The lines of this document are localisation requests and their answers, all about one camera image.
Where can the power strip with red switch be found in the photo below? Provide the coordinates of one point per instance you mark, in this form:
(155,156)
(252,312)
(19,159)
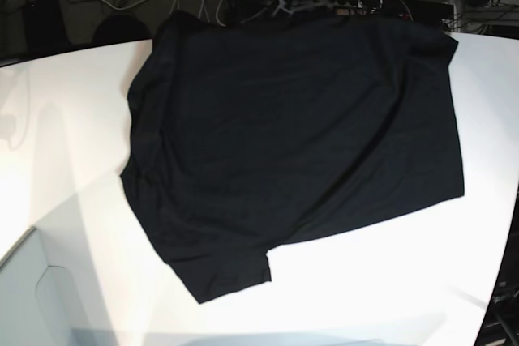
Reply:
(367,5)

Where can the black T-shirt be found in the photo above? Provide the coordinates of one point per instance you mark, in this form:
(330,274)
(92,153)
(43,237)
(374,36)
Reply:
(248,138)

